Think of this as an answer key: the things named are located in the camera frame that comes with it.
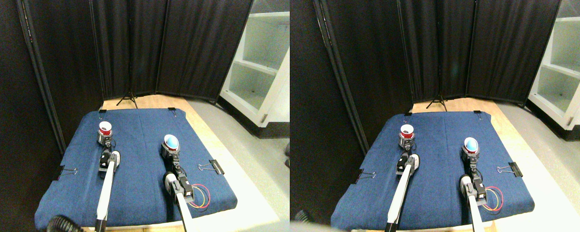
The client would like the dark blue cloth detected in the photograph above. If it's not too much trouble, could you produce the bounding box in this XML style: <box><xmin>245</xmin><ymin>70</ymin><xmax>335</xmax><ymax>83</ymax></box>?
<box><xmin>34</xmin><ymin>107</ymin><xmax>238</xmax><ymax>231</ymax></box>
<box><xmin>330</xmin><ymin>110</ymin><xmax>536</xmax><ymax>231</ymax></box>

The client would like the black curtain stand foot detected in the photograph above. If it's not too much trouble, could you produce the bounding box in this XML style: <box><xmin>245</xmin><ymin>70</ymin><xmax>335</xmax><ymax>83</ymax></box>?
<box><xmin>426</xmin><ymin>93</ymin><xmax>448</xmax><ymax>112</ymax></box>
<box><xmin>116</xmin><ymin>92</ymin><xmax>139</xmax><ymax>110</ymax></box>

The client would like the black curtain stand pole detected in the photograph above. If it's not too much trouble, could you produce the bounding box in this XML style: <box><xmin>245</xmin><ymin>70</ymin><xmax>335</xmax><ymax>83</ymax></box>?
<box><xmin>18</xmin><ymin>0</ymin><xmax>67</xmax><ymax>156</ymax></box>
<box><xmin>313</xmin><ymin>0</ymin><xmax>370</xmax><ymax>156</ymax></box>

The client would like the white shelf unit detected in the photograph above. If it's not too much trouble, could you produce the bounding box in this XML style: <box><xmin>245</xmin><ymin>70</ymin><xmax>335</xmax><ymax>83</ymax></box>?
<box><xmin>219</xmin><ymin>12</ymin><xmax>290</xmax><ymax>129</ymax></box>
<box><xmin>528</xmin><ymin>17</ymin><xmax>580</xmax><ymax>131</ymax></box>

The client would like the yellow wire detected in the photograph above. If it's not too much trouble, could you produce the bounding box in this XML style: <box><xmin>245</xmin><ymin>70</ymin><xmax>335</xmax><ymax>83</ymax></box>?
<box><xmin>192</xmin><ymin>188</ymin><xmax>207</xmax><ymax>208</ymax></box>
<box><xmin>484</xmin><ymin>190</ymin><xmax>500</xmax><ymax>210</ymax></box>

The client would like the red wire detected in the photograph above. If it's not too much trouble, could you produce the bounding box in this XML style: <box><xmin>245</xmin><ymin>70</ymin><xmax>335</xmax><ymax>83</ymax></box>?
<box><xmin>483</xmin><ymin>186</ymin><xmax>504</xmax><ymax>212</ymax></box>
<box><xmin>192</xmin><ymin>184</ymin><xmax>211</xmax><ymax>210</ymax></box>

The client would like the black ribbed hose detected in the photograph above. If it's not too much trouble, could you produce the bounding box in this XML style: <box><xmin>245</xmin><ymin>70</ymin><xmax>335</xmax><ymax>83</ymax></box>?
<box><xmin>47</xmin><ymin>216</ymin><xmax>85</xmax><ymax>232</ymax></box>
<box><xmin>295</xmin><ymin>209</ymin><xmax>315</xmax><ymax>224</ymax></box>

